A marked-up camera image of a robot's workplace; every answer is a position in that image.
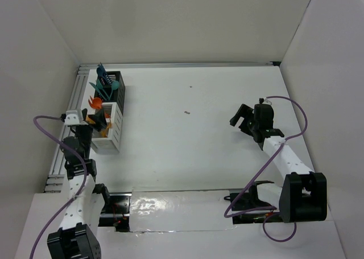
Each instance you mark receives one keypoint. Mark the teal spoon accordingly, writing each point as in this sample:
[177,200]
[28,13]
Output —
[114,87]

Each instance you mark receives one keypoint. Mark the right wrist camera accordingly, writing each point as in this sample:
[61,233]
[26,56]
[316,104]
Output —
[265,101]

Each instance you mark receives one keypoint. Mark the dark blue spoon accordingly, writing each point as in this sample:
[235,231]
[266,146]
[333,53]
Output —
[100,77]

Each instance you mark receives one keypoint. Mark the black and white utensil caddy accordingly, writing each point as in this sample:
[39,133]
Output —
[106,92]

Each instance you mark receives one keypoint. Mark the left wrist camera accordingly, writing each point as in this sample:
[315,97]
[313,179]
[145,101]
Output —
[73,118]

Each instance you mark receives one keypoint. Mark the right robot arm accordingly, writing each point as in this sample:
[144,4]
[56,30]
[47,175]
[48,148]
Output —
[303,195]

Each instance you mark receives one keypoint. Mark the red-orange fork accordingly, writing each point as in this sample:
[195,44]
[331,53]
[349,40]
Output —
[93,104]

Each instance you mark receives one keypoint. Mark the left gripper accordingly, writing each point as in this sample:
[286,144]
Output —
[99,119]

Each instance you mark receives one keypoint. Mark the teal knife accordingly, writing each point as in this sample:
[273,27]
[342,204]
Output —
[98,91]

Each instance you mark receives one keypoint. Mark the dark blue knife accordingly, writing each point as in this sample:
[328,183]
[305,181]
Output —
[102,66]

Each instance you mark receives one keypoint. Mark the teal fork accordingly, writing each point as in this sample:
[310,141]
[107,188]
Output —
[101,89]

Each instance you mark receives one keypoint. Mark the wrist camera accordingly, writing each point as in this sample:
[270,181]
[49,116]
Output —
[73,118]
[265,101]

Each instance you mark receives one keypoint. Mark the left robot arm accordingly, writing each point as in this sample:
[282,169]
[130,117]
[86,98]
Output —
[76,235]

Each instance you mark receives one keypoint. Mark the red-orange spoon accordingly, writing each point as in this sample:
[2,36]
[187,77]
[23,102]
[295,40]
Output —
[99,101]

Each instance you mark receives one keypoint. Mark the dark blue fork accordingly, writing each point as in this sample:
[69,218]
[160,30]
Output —
[105,76]

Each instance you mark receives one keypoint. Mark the yellow-orange knife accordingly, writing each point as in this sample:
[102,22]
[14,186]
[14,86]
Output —
[104,133]

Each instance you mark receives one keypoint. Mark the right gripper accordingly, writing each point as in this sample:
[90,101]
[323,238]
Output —
[243,110]

